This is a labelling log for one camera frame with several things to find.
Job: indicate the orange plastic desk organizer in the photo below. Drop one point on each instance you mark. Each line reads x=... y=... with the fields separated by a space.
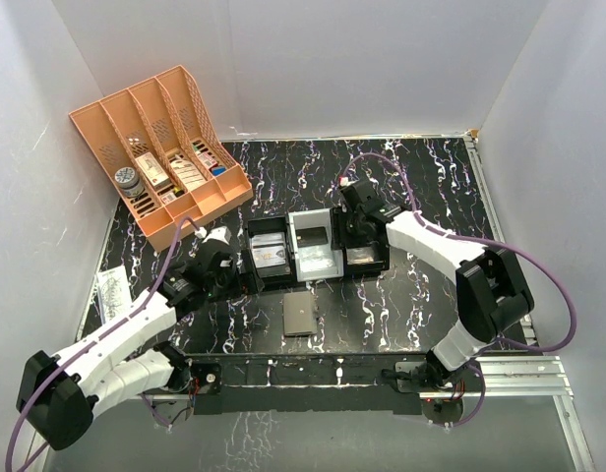
x=160 y=128

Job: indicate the grey leather card holder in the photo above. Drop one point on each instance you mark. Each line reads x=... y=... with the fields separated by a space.
x=299 y=314

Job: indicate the black and white tray set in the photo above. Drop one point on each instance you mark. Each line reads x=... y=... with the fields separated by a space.
x=310 y=263

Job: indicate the black card in white tray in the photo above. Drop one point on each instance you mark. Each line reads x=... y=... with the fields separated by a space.
x=314 y=236

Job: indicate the white printed paper sheet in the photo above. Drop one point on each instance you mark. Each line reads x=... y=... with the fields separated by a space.
x=113 y=293

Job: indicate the small pink white packet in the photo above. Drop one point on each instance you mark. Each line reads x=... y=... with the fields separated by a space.
x=205 y=156

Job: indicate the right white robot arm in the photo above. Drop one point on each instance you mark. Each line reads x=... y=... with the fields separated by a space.
x=491 y=290

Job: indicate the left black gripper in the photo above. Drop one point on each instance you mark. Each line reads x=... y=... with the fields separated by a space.
x=245 y=283

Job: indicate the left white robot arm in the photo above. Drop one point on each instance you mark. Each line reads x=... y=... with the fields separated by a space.
x=60 y=395

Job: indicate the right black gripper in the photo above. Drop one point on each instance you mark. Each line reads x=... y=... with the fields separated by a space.
x=340 y=238

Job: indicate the white label cards stack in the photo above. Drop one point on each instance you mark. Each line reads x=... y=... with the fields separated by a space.
x=186 y=171

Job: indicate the white pink box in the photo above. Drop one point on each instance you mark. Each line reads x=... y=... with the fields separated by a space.
x=153 y=170

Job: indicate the gold card in tray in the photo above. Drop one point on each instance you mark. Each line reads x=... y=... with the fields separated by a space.
x=361 y=256

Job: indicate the small round patterned tin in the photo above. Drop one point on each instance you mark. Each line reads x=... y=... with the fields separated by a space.
x=129 y=182

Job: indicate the cards in black tray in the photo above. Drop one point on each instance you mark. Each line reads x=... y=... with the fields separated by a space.
x=268 y=249

